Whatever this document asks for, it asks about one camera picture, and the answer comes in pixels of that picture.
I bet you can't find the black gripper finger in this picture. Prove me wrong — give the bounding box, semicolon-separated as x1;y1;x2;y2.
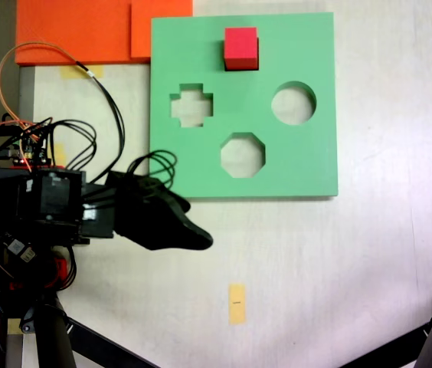
139;213;214;253
157;182;192;216

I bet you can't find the red square block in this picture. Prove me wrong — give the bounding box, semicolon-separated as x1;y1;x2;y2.
223;26;260;72

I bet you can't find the small orange flat block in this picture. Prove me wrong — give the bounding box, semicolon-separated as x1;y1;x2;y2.
130;0;194;62

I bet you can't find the large orange flat block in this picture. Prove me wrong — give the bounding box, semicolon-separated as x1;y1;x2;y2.
15;0;152;65

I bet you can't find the small yellow tape piece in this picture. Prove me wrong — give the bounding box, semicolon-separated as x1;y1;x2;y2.
52;143;67;166

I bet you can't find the long yellow tape marker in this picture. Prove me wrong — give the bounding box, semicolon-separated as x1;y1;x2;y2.
228;283;247;326

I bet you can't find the red printed base clamp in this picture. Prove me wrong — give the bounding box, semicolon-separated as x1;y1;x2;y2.
11;162;66;170
7;257;68;290

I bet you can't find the green black circuit board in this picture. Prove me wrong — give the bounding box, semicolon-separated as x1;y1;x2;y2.
8;121;54;168

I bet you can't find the black circuit board with LED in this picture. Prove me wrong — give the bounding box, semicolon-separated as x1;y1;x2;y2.
3;236;38;264

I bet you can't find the wide yellow tape piece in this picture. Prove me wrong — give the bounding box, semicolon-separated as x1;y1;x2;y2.
60;64;105;81

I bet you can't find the green shape sorter board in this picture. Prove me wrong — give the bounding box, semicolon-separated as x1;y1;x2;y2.
149;11;339;200

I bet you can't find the black tripod leg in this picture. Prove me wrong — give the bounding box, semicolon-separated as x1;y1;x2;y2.
18;294;159;368

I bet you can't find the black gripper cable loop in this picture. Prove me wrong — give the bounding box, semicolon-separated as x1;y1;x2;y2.
127;149;179;190

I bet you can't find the long black servo cable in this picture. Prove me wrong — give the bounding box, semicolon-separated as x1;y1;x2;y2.
74;60;126;186

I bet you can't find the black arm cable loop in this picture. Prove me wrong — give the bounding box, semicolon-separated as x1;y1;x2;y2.
50;120;99;172

